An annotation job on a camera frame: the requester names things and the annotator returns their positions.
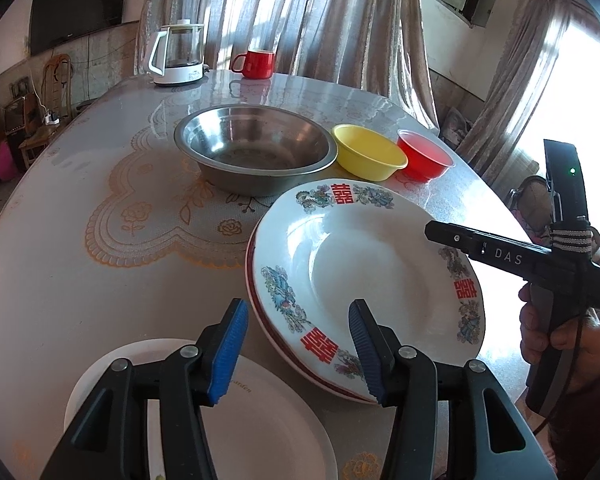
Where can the wooden chair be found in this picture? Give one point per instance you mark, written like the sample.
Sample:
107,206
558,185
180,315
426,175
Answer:
45,140

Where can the person's right forearm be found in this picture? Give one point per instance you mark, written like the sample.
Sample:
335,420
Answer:
595,410

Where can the stainless steel bowl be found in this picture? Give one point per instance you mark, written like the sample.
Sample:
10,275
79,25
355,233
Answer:
255,150

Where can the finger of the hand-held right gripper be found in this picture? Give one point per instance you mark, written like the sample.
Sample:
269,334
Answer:
450,235

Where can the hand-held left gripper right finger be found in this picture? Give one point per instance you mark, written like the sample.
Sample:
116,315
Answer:
362,345

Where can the narrow sheer curtain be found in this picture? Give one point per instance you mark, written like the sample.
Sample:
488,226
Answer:
530,60

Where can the yellow plastic bowl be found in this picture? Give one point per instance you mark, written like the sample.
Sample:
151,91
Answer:
365,152

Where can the pink bag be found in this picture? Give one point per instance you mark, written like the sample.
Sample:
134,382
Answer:
5,160

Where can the red plastic bowl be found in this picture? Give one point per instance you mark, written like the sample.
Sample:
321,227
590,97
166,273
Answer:
422,157

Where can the large bird patterned plate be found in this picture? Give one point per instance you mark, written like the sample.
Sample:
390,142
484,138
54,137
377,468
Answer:
370,260

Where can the wall mounted television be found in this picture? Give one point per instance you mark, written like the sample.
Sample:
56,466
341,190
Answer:
75,10

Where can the dark low bench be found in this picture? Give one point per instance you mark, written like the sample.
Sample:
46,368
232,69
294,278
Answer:
86,106

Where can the white glass electric kettle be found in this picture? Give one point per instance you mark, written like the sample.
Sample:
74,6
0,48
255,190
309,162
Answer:
180,72

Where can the ornate chair back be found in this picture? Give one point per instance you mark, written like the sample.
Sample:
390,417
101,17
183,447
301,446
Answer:
535,200

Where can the wide sheer curtain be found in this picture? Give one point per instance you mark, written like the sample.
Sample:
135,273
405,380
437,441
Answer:
330,20

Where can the dark box appliance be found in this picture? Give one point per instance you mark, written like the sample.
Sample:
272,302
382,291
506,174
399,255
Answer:
15,115

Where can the grey bundle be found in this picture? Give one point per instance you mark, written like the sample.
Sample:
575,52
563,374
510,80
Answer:
455,125

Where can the white power strip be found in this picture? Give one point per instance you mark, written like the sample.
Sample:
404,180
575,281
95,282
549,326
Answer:
52,120

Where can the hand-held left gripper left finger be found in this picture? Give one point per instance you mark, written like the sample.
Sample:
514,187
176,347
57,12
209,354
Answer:
227,355

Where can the red rimmed plate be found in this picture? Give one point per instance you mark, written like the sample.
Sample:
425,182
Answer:
340,391

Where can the red mug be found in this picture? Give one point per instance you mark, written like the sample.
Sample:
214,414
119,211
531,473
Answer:
257,65

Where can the person's right hand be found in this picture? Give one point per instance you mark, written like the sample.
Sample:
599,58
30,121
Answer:
582,337

